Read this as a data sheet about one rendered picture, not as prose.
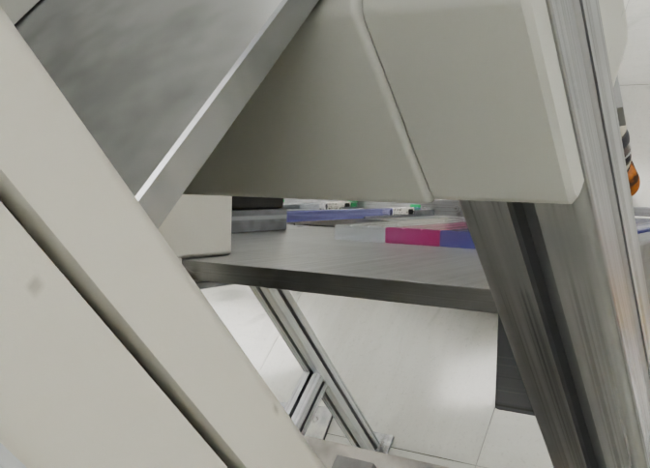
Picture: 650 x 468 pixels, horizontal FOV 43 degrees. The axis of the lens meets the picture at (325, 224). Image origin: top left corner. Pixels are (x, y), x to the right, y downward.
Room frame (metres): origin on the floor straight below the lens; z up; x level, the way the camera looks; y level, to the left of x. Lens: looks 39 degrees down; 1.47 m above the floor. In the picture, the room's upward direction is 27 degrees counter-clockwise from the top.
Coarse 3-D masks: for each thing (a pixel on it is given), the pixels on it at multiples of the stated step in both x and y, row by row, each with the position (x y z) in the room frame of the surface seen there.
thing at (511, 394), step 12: (648, 240) 0.33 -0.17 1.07; (648, 252) 0.32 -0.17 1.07; (648, 264) 0.32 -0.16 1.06; (648, 276) 0.32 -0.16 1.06; (648, 288) 0.31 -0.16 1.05; (504, 336) 0.21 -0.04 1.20; (504, 348) 0.21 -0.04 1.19; (504, 360) 0.21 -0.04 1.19; (504, 372) 0.21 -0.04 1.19; (516, 372) 0.20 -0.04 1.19; (504, 384) 0.20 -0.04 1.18; (516, 384) 0.20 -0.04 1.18; (504, 396) 0.20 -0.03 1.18; (516, 396) 0.20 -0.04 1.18; (504, 408) 0.20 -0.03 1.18; (516, 408) 0.20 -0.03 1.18; (528, 408) 0.19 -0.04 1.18
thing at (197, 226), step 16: (176, 208) 0.35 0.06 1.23; (192, 208) 0.36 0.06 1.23; (208, 208) 0.37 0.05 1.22; (224, 208) 0.37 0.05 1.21; (176, 224) 0.35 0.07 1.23; (192, 224) 0.36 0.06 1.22; (208, 224) 0.36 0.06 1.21; (224, 224) 0.37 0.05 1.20; (176, 240) 0.34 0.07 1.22; (192, 240) 0.35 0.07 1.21; (208, 240) 0.36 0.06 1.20; (224, 240) 0.36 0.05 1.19; (192, 256) 0.35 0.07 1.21; (208, 256) 0.36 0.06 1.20
